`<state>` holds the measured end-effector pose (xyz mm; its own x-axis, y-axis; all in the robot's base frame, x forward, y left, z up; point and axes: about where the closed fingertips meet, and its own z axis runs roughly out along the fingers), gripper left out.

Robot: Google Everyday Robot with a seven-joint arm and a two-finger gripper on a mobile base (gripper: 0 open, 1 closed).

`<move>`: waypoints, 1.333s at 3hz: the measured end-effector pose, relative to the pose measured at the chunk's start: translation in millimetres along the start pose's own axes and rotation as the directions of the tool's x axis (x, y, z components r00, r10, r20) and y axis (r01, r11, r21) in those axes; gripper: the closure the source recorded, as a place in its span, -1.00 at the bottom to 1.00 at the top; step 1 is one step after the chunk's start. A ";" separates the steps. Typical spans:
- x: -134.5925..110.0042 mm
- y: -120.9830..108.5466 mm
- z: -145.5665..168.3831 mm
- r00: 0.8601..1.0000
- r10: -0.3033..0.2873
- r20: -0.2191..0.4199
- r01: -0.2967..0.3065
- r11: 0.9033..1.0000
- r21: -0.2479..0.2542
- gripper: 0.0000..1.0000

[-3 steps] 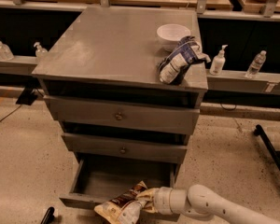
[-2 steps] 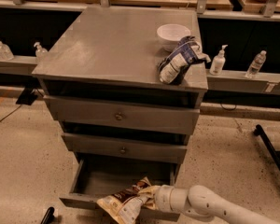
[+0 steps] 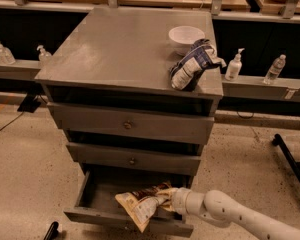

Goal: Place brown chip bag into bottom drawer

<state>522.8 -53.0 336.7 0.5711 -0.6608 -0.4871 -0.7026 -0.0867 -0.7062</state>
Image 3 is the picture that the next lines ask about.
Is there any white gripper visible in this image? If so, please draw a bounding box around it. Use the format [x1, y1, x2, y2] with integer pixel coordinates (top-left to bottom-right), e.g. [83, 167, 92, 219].
[156, 188, 191, 215]

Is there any brown chip bag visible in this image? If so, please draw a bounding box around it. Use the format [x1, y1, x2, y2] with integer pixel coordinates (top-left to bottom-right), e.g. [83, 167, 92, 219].
[115, 182, 173, 233]

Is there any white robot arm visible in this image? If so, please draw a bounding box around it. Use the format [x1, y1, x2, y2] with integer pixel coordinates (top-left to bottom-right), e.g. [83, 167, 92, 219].
[157, 188, 300, 240]

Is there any grey middle drawer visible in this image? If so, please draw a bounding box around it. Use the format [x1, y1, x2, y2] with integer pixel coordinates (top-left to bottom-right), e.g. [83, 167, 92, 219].
[66, 142, 201, 176]

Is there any grey open bottom drawer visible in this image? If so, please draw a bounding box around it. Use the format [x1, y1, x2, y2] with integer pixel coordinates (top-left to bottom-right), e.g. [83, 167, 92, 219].
[64, 165, 187, 232]

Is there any blue white chip bag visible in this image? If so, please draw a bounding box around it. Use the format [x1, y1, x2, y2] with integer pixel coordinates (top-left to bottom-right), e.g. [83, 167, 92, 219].
[170, 39, 226, 91]

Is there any grey wooden drawer cabinet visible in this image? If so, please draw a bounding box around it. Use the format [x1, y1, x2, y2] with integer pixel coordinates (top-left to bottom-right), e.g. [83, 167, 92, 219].
[34, 6, 224, 189]

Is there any black object bottom edge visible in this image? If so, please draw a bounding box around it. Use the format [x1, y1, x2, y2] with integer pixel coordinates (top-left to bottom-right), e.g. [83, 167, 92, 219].
[43, 221, 59, 240]

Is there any white pump lotion bottle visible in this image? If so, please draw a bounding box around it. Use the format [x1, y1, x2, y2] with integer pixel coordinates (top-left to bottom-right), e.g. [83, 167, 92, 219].
[225, 48, 244, 81]

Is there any white bowl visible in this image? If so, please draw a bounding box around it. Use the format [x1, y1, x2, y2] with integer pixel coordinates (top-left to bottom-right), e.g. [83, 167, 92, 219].
[168, 26, 205, 56]

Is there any clear plastic water bottle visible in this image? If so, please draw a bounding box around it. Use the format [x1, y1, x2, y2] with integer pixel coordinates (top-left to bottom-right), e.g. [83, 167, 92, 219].
[263, 54, 286, 85]

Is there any clear sanitizer bottle near cabinet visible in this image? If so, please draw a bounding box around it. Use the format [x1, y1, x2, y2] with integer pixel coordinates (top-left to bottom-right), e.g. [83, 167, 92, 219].
[37, 45, 51, 64]

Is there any clear sanitizer bottle far left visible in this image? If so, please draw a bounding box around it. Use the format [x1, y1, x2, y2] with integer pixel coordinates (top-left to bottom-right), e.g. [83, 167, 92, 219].
[0, 42, 15, 65]

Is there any grey metal shelf rail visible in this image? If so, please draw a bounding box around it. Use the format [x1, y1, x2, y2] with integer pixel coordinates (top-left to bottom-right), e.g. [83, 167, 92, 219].
[0, 60, 300, 102]

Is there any black floor cable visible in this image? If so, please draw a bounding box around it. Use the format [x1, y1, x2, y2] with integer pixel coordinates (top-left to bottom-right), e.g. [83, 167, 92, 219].
[0, 112, 24, 143]

